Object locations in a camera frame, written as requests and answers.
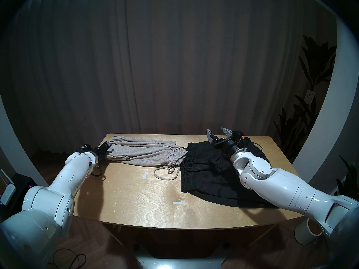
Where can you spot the small white box device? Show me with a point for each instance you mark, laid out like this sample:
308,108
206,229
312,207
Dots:
7,194

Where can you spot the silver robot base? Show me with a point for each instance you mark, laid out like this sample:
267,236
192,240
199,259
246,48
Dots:
182,260

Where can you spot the tall dark leafy plant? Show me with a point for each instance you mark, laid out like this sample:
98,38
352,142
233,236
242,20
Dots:
317,64

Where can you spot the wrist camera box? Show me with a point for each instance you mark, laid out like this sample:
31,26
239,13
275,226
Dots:
238,134
84,147

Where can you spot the white plant tag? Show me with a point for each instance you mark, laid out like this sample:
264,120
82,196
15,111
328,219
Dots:
310,96

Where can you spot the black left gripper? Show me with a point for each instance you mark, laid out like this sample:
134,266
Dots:
99,152

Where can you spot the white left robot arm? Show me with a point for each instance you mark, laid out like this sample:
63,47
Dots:
56,192

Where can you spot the white cylindrical plant pot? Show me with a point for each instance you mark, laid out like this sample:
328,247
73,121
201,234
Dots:
304,234

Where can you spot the brown pleated curtain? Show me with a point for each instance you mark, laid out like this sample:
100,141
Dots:
174,61

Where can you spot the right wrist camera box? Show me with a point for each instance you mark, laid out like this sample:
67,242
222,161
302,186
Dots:
238,134

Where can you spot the black computer tower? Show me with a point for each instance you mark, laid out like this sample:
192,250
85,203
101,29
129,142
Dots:
23,184

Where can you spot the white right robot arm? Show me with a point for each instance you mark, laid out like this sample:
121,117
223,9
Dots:
280,184

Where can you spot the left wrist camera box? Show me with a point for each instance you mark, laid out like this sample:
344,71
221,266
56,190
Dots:
84,147

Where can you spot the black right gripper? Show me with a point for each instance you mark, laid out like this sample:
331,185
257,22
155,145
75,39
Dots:
225,145

